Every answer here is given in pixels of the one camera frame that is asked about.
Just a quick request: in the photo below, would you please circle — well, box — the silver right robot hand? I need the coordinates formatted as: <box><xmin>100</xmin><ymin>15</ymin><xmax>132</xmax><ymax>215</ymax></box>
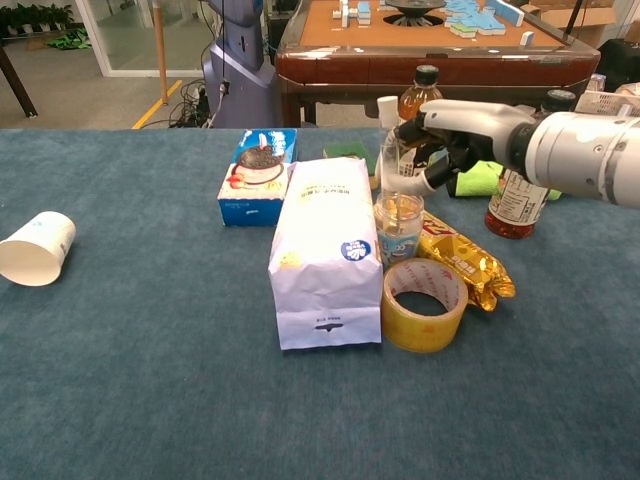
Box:
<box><xmin>384</xmin><ymin>98</ymin><xmax>526</xmax><ymax>195</ymax></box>

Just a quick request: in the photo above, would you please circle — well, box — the white tube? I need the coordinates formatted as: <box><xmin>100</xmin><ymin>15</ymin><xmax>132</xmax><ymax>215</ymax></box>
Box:
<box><xmin>375</xmin><ymin>95</ymin><xmax>401</xmax><ymax>194</ymax></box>

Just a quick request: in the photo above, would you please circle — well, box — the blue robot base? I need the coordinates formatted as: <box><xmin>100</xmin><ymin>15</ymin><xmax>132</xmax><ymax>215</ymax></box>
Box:
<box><xmin>202</xmin><ymin>0</ymin><xmax>277</xmax><ymax>129</ymax></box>

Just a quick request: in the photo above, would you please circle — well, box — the brown mahjong table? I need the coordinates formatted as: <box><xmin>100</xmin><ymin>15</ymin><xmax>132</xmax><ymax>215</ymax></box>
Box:
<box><xmin>274</xmin><ymin>0</ymin><xmax>602</xmax><ymax>129</ymax></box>

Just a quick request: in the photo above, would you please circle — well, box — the lime green cloth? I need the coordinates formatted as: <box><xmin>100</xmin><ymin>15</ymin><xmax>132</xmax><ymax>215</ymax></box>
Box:
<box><xmin>444</xmin><ymin>159</ymin><xmax>564</xmax><ymax>201</ymax></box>

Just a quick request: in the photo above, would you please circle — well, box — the light tea bottle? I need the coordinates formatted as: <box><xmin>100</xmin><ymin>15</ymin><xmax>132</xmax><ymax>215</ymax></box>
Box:
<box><xmin>397</xmin><ymin>64</ymin><xmax>445</xmax><ymax>184</ymax></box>

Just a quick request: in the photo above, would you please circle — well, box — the pile of blue mahjong tiles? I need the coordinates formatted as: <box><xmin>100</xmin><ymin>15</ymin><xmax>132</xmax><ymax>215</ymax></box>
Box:
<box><xmin>443</xmin><ymin>0</ymin><xmax>507</xmax><ymax>39</ymax></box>

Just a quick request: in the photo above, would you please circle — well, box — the dark tea bottle white label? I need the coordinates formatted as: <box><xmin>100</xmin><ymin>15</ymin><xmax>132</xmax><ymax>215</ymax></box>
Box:
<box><xmin>484</xmin><ymin>89</ymin><xmax>577</xmax><ymax>240</ymax></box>

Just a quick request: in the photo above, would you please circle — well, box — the black mahjong table centre dome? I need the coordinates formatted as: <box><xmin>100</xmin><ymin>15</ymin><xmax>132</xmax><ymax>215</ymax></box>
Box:
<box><xmin>383</xmin><ymin>0</ymin><xmax>448</xmax><ymax>26</ymax></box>

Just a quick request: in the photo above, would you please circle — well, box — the white plastic basket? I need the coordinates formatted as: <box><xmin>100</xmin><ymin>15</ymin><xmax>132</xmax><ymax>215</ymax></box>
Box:
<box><xmin>574</xmin><ymin>88</ymin><xmax>640</xmax><ymax>119</ymax></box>

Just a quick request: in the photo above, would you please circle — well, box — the green yellow sponge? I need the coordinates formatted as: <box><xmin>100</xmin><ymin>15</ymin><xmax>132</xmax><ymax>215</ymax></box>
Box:
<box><xmin>322</xmin><ymin>141</ymin><xmax>381</xmax><ymax>191</ymax></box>

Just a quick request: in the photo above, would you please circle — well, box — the gold snack packet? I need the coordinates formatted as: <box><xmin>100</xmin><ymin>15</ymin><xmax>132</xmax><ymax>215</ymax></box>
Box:
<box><xmin>415</xmin><ymin>210</ymin><xmax>516</xmax><ymax>313</ymax></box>

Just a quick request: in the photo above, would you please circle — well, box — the clear plastic jar blue label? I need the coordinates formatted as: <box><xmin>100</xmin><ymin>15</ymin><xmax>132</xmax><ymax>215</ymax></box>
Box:
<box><xmin>373</xmin><ymin>189</ymin><xmax>426</xmax><ymax>272</ymax></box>

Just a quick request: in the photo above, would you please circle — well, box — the cardboard box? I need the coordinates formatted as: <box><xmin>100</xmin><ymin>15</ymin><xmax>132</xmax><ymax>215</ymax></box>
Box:
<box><xmin>529</xmin><ymin>0</ymin><xmax>621</xmax><ymax>49</ymax></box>

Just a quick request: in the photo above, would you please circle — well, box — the white paper bag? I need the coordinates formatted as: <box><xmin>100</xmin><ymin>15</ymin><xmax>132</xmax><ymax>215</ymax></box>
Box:
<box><xmin>268</xmin><ymin>156</ymin><xmax>385</xmax><ymax>351</ymax></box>

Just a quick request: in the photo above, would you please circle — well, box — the yellow tape roll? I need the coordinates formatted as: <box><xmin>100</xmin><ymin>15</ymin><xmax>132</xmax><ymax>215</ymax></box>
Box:
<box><xmin>381</xmin><ymin>257</ymin><xmax>470</xmax><ymax>354</ymax></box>

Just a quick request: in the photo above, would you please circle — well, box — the blue cookie box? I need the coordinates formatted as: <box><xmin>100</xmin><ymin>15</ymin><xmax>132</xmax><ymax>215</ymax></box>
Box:
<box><xmin>216</xmin><ymin>128</ymin><xmax>299</xmax><ymax>228</ymax></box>

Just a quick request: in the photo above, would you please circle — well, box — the wooden pole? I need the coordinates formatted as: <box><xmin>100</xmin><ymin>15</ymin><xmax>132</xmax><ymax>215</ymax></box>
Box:
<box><xmin>152</xmin><ymin>0</ymin><xmax>170</xmax><ymax>106</ymax></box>

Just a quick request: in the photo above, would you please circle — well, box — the green item on floor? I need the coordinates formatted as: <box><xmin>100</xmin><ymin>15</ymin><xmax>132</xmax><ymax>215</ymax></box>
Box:
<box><xmin>45</xmin><ymin>28</ymin><xmax>94</xmax><ymax>50</ymax></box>

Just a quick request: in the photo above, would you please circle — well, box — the potted plants row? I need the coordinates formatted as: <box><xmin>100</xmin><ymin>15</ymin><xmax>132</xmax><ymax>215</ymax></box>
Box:
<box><xmin>0</xmin><ymin>3</ymin><xmax>75</xmax><ymax>36</ymax></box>

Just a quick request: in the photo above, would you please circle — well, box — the black table leg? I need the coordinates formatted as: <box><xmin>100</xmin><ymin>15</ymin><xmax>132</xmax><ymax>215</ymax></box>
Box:
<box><xmin>0</xmin><ymin>44</ymin><xmax>39</xmax><ymax>119</ymax></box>

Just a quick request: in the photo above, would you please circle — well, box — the white paper cup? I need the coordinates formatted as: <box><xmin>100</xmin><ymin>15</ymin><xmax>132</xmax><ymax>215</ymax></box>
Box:
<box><xmin>0</xmin><ymin>210</ymin><xmax>77</xmax><ymax>288</ymax></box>

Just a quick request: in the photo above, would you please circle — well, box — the bundle of floor cables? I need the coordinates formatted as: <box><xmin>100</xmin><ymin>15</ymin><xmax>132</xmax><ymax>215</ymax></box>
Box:
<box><xmin>168</xmin><ymin>78</ymin><xmax>217</xmax><ymax>129</ymax></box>

